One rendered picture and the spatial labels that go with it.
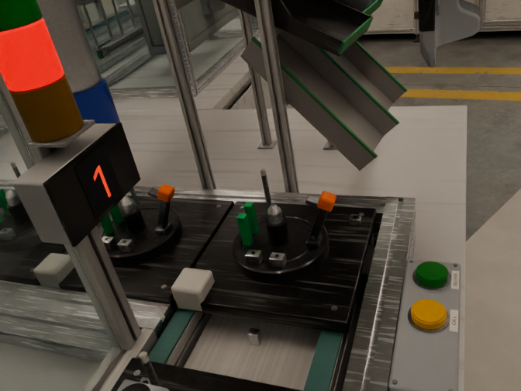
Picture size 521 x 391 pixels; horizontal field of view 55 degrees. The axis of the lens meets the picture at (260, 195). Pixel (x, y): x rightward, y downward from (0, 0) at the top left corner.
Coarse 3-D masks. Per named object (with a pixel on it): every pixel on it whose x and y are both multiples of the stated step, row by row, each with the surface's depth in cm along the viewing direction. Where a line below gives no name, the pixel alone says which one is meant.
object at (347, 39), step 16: (224, 0) 79; (240, 0) 77; (272, 0) 75; (288, 0) 84; (304, 0) 86; (320, 0) 84; (256, 16) 78; (288, 16) 75; (304, 16) 81; (320, 16) 83; (336, 16) 84; (352, 16) 83; (368, 16) 82; (288, 32) 76; (304, 32) 75; (320, 32) 74; (336, 32) 80; (352, 32) 81; (336, 48) 74
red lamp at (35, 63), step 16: (0, 32) 40; (16, 32) 40; (32, 32) 41; (48, 32) 43; (0, 48) 41; (16, 48) 41; (32, 48) 41; (48, 48) 43; (0, 64) 42; (16, 64) 41; (32, 64) 42; (48, 64) 43; (16, 80) 42; (32, 80) 42; (48, 80) 43
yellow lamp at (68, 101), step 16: (64, 80) 45; (16, 96) 43; (32, 96) 43; (48, 96) 43; (64, 96) 45; (32, 112) 44; (48, 112) 44; (64, 112) 45; (32, 128) 45; (48, 128) 44; (64, 128) 45; (80, 128) 47
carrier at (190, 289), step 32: (224, 224) 81; (256, 224) 73; (288, 224) 75; (224, 256) 74; (256, 256) 67; (288, 256) 68; (320, 256) 68; (352, 256) 69; (192, 288) 66; (224, 288) 68; (256, 288) 67; (288, 288) 66; (320, 288) 65; (352, 288) 64; (288, 320) 63; (320, 320) 61
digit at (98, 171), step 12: (96, 156) 49; (108, 156) 50; (84, 168) 47; (96, 168) 49; (108, 168) 50; (84, 180) 47; (96, 180) 49; (108, 180) 50; (96, 192) 49; (108, 192) 51; (120, 192) 52; (96, 204) 49; (108, 204) 51; (96, 216) 49
